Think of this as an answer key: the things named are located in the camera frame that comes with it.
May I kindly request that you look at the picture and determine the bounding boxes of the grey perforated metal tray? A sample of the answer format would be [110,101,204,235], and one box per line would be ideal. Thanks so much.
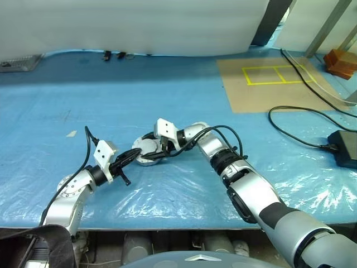
[0,54,45,74]

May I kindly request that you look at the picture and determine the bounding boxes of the grey robot torso shell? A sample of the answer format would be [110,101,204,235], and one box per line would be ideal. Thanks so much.
[119,250,283,268]

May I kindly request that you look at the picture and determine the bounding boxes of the clear plastic strip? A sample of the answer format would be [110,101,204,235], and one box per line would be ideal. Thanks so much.
[283,51,357,106]

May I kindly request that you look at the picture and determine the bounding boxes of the dark grey upright post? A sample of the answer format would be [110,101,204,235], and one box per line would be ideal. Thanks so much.
[250,0,294,47]

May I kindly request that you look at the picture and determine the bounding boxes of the grey metal frame post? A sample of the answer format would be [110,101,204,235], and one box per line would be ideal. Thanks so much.
[305,0,357,59]

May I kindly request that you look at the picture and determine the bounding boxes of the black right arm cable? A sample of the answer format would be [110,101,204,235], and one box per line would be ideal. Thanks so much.
[163,125,249,161]

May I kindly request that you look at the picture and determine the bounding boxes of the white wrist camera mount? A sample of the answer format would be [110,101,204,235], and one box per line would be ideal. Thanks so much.
[93,140,119,184]
[152,118,180,152]

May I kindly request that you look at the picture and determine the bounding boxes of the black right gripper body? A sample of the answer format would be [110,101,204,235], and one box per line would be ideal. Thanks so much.
[160,136,172,157]

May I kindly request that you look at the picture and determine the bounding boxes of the blue plastic table cover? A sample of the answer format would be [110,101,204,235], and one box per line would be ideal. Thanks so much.
[0,46,357,231]

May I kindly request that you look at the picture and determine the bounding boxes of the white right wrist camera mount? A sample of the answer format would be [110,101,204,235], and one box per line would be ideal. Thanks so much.
[152,118,180,152]

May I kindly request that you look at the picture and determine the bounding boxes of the brown wooden blocks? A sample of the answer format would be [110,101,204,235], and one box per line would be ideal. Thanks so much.
[323,49,357,80]

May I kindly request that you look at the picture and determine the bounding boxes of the dark grey rounded cylinder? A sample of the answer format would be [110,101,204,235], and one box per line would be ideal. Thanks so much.
[122,231,153,265]
[200,231,235,253]

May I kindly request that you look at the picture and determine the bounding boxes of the black power adapter brick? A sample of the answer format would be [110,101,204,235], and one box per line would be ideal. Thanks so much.
[327,130,357,169]

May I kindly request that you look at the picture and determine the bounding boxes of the black looped adapter cable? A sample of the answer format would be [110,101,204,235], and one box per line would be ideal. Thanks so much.
[268,106,339,151]

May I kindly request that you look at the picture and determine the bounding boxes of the white foam backdrop sheet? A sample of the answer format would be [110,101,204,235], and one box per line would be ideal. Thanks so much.
[0,0,272,61]

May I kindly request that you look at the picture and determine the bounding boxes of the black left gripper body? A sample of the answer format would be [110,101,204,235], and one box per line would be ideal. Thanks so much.
[109,158,132,186]

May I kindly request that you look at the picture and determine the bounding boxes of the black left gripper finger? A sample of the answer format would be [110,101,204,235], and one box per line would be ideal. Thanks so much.
[119,152,142,169]
[118,148,142,163]

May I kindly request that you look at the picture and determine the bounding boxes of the yellow tape grid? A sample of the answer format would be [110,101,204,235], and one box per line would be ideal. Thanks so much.
[242,65,317,85]

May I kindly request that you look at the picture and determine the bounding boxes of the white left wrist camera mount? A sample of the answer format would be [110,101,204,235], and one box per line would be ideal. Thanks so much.
[93,140,119,184]

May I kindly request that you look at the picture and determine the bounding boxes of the long black power cable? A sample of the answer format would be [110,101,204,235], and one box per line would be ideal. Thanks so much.
[279,48,357,132]

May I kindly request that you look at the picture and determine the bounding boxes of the brown cardboard sheet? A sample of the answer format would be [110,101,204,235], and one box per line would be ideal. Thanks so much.
[216,57,345,114]

